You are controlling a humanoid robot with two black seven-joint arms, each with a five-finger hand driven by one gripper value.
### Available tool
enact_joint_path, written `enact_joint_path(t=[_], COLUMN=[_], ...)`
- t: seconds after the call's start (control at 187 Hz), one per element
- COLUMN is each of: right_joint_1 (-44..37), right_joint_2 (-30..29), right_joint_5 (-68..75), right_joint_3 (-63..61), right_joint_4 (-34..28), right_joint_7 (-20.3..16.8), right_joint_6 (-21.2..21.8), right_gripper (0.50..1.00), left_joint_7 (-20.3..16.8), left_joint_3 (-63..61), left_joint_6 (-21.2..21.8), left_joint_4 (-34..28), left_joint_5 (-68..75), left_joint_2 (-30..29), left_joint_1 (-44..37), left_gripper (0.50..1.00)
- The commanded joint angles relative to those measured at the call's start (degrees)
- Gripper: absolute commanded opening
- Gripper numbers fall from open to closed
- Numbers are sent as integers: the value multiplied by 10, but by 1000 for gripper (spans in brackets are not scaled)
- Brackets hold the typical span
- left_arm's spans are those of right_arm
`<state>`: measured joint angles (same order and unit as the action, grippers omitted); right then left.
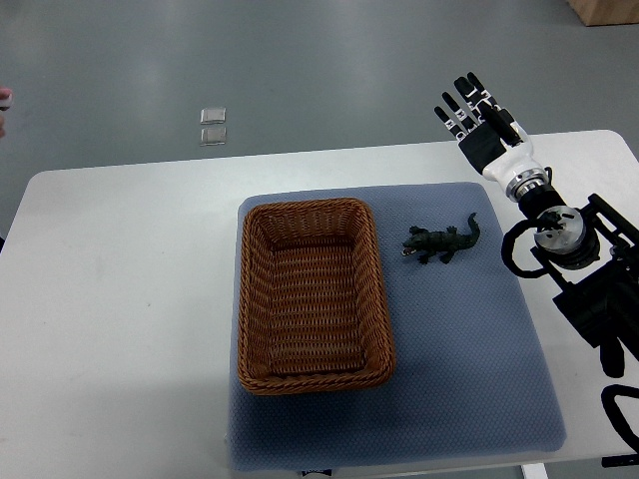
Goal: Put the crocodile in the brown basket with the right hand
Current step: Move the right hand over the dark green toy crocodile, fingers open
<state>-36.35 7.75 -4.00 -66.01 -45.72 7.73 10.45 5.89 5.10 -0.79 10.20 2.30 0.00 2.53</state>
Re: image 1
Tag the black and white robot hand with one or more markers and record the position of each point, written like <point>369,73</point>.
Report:
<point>491,140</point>

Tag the dark green toy crocodile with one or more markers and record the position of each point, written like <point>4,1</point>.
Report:
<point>447,243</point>

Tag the brown wicker basket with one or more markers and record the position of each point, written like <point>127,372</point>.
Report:
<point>312,306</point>

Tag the wooden box corner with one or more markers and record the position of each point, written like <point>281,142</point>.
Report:
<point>605,12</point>

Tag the blue-grey fabric mat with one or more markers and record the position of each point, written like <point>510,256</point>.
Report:
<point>470,377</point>

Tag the upper metal floor plate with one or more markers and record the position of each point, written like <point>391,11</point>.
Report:
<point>213,115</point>

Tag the person at left edge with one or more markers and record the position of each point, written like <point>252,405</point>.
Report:
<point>6,102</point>

